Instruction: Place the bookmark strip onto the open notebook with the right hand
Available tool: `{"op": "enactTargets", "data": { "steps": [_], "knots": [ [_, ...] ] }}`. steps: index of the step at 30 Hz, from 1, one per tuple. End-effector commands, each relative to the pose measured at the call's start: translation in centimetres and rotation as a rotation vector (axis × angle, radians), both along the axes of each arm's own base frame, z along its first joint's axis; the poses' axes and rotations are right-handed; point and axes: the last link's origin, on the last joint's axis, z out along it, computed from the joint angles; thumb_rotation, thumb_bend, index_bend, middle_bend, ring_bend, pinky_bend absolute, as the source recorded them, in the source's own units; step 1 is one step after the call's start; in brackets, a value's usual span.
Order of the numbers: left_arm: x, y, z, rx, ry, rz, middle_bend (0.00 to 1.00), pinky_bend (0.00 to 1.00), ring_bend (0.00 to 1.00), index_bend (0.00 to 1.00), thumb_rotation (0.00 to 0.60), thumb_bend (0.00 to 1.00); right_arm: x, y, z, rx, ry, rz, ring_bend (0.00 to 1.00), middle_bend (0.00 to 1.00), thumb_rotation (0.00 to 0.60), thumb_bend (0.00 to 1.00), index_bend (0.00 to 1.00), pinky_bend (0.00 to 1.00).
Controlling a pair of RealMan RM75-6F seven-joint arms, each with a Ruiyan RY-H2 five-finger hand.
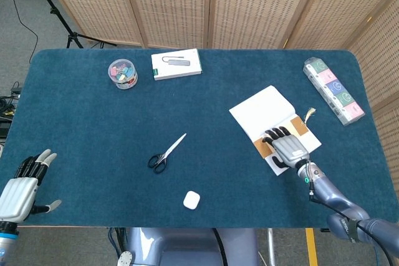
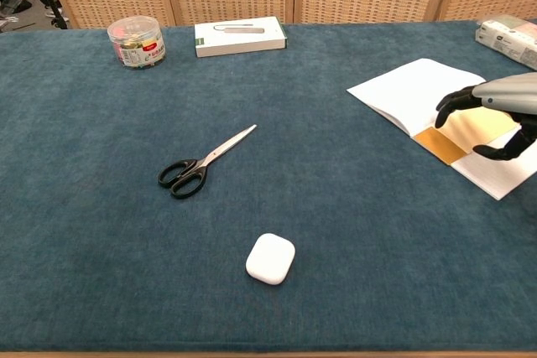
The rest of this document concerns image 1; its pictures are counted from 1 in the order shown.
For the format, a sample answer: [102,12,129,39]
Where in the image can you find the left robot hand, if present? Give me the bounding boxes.
[0,149,62,224]

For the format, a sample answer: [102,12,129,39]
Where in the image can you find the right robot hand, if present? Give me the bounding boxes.
[261,126,310,169]

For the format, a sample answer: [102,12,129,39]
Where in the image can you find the orange and cream bookmark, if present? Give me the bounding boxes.
[252,107,317,158]

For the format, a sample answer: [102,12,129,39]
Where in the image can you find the white notebook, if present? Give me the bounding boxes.
[228,85,322,176]

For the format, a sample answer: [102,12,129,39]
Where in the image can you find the colourful tissue multipack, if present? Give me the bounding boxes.
[303,57,365,126]

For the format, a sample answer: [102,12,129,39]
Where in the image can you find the metal table leg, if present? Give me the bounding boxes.
[266,228,277,266]

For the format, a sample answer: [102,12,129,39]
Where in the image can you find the blue table mat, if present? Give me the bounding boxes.
[0,48,394,229]

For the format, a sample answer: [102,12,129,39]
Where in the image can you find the white earbuds case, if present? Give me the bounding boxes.
[183,190,201,211]

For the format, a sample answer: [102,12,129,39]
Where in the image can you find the white USB hub box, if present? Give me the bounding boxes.
[151,48,203,81]

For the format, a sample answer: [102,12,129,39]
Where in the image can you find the grey robot torso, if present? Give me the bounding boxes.
[117,227,261,266]

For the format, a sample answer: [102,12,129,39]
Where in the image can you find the clear jar of binder clips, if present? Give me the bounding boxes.
[107,59,138,90]

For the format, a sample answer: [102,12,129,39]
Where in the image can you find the wicker folding screen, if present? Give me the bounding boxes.
[36,0,399,266]

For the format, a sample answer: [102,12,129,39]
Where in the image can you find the black tripod stand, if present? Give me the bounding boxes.
[24,0,118,49]

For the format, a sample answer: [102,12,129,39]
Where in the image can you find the bundle of floor cables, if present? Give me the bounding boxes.
[0,81,22,139]

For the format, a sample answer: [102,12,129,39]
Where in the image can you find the black handled scissors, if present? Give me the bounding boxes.
[147,133,188,174]

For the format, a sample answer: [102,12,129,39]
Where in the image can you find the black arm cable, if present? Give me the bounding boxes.
[308,191,394,266]

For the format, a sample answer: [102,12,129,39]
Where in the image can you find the thin black floor cable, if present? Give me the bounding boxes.
[2,0,39,64]

